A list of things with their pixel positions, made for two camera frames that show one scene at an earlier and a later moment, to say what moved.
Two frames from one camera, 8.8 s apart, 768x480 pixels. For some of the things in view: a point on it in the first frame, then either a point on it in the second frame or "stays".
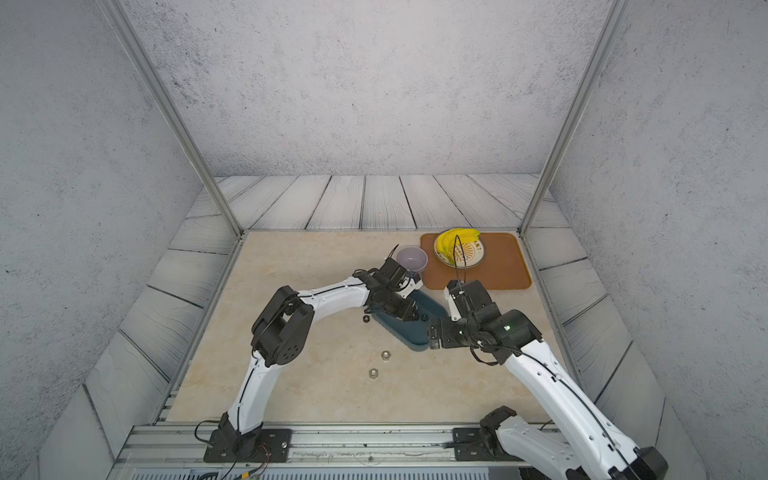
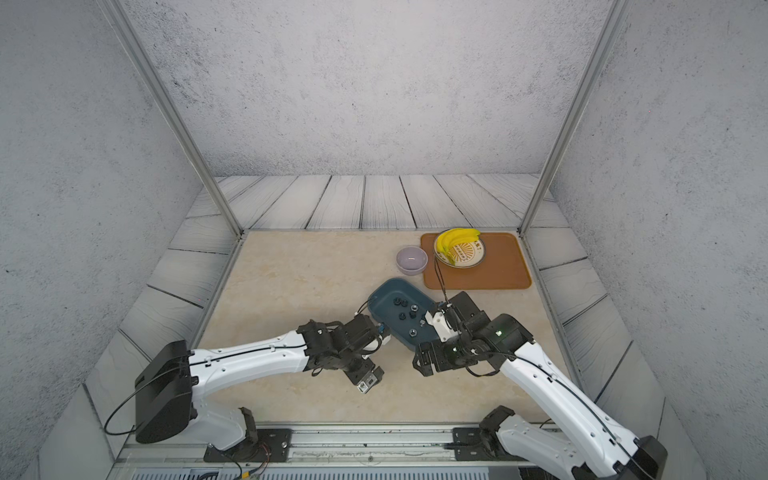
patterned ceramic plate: (466, 255) stays
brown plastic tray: (505, 265) stays
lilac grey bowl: (412, 257) stays
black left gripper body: (396, 305) to (360, 368)
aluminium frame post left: (129, 38) stays
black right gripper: (446, 338) to (439, 362)
